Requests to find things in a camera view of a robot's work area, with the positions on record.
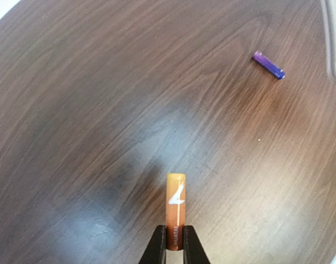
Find orange AAA battery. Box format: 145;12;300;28
165;173;186;251

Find purple AAA battery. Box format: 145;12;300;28
252;51;286;80

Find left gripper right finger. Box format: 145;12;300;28
183;225;210;264

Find white remote control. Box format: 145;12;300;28
321;0;336;80

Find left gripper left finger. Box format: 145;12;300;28
139;225;166;264

